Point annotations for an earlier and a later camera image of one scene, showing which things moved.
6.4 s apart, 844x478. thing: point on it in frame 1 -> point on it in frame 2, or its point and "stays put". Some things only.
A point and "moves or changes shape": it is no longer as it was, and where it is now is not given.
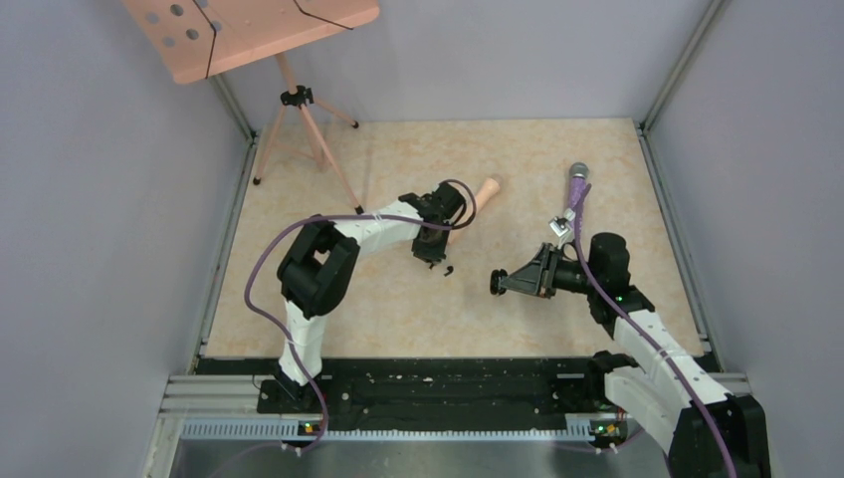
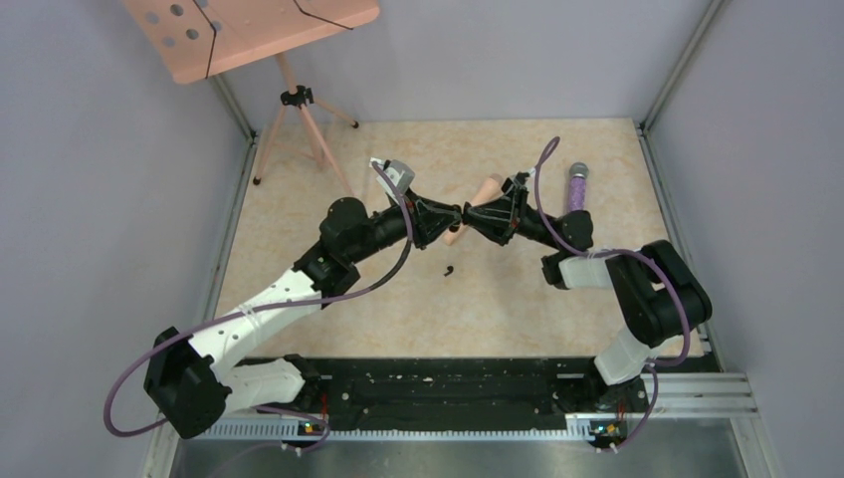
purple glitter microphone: [578, 172] stays put
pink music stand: [197, 38] stays put
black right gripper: [537, 277] -> [497, 218]
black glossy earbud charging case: [496, 281] moves or changes shape
